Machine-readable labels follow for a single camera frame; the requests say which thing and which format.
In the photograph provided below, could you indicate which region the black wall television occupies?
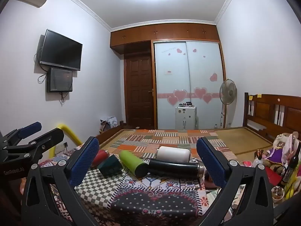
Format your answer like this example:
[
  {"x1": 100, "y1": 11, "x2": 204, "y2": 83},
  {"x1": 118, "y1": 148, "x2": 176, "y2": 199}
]
[{"x1": 39, "y1": 29, "x2": 83, "y2": 71}]

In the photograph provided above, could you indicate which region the small white cabinet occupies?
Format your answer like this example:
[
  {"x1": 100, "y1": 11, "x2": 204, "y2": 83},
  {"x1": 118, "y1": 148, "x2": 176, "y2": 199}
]
[{"x1": 175, "y1": 106, "x2": 197, "y2": 130}]

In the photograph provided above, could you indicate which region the white spray bottle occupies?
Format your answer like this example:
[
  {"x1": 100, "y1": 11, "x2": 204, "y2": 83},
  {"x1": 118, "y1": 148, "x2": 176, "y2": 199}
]
[{"x1": 253, "y1": 151, "x2": 264, "y2": 168}]

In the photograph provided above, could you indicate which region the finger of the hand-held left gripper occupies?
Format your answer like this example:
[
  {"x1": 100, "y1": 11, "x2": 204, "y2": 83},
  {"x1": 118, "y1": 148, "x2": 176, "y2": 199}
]
[
  {"x1": 5, "y1": 128, "x2": 65, "y2": 163},
  {"x1": 3, "y1": 122, "x2": 42, "y2": 147}
]

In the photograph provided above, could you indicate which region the dark glass bottle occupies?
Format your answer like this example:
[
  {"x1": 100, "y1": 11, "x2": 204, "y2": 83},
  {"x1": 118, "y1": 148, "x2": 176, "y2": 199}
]
[{"x1": 282, "y1": 141, "x2": 301, "y2": 185}]

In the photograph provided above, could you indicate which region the yellow foam tube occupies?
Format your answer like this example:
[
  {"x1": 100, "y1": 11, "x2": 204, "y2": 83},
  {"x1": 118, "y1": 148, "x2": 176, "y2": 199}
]
[{"x1": 54, "y1": 123, "x2": 83, "y2": 155}]

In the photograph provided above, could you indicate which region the black thermos cup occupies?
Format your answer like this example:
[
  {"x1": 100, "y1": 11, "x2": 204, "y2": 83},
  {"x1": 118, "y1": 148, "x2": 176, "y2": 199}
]
[{"x1": 148, "y1": 159, "x2": 208, "y2": 177}]

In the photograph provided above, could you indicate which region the lime green cup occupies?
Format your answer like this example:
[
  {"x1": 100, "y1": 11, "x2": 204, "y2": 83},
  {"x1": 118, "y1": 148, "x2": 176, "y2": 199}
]
[{"x1": 119, "y1": 150, "x2": 149, "y2": 177}]

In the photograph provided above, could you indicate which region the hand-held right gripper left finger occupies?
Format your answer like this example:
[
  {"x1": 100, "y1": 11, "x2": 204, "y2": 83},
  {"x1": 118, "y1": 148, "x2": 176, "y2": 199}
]
[{"x1": 21, "y1": 137, "x2": 100, "y2": 226}]

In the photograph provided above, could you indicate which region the white plastic bag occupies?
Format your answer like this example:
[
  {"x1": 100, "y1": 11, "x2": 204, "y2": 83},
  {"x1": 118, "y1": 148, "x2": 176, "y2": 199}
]
[{"x1": 281, "y1": 133, "x2": 300, "y2": 161}]

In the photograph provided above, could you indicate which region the wooden wardrobe with glass doors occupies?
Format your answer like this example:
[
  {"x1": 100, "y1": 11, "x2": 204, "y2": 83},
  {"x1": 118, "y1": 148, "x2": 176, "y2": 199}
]
[{"x1": 110, "y1": 23, "x2": 227, "y2": 131}]

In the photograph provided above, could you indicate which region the patchwork blanket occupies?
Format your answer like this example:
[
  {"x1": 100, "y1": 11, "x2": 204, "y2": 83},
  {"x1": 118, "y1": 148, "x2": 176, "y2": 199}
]
[{"x1": 103, "y1": 129, "x2": 238, "y2": 161}]

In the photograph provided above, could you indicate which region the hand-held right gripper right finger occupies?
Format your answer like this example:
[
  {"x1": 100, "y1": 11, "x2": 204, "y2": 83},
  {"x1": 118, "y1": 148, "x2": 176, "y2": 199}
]
[{"x1": 196, "y1": 137, "x2": 274, "y2": 226}]

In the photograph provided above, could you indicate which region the brown wooden door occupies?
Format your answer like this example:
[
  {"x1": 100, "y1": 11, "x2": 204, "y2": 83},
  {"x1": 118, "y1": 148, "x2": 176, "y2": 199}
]
[{"x1": 124, "y1": 53, "x2": 155, "y2": 130}]

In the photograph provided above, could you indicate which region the checkered cloth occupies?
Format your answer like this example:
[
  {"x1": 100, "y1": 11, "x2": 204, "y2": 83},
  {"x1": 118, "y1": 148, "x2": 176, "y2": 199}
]
[{"x1": 75, "y1": 167, "x2": 126, "y2": 217}]

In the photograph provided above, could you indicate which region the small black wall monitor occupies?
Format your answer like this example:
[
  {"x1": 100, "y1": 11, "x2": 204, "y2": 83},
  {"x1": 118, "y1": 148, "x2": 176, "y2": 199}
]
[{"x1": 46, "y1": 67, "x2": 73, "y2": 93}]

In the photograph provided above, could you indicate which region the small snack cup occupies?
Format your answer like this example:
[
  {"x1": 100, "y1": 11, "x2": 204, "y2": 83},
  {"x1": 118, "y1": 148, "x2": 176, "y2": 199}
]
[{"x1": 270, "y1": 186, "x2": 285, "y2": 203}]

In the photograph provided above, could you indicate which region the heart patterned blanket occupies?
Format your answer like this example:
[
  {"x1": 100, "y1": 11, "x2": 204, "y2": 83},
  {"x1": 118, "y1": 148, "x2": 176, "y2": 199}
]
[{"x1": 39, "y1": 146, "x2": 226, "y2": 226}]

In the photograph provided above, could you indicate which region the standing fan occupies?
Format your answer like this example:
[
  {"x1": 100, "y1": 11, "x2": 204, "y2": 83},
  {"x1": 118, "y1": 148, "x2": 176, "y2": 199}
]
[{"x1": 219, "y1": 79, "x2": 237, "y2": 129}]

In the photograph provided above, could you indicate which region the red bottle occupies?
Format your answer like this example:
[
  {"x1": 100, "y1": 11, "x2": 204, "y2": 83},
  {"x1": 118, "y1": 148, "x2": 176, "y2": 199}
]
[{"x1": 90, "y1": 149, "x2": 109, "y2": 169}]

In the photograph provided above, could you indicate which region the white cup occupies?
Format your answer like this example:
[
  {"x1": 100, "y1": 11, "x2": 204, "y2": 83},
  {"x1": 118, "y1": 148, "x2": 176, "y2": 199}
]
[{"x1": 157, "y1": 146, "x2": 190, "y2": 163}]

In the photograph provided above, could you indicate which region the wooden bed frame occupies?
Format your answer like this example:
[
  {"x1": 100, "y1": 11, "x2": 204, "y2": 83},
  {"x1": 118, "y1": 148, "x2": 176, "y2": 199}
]
[{"x1": 95, "y1": 92, "x2": 301, "y2": 151}]

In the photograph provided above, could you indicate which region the pile of bags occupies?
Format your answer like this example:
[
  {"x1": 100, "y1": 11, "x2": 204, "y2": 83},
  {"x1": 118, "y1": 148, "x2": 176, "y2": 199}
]
[{"x1": 100, "y1": 116, "x2": 118, "y2": 133}]

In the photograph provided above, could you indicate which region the plush doll in purple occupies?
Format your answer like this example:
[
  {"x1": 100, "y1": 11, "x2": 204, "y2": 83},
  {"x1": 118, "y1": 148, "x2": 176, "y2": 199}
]
[{"x1": 263, "y1": 134, "x2": 294, "y2": 168}]

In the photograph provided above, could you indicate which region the dark green cup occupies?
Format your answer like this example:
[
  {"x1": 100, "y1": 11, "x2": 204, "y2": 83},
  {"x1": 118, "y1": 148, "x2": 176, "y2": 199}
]
[{"x1": 97, "y1": 155, "x2": 123, "y2": 177}]

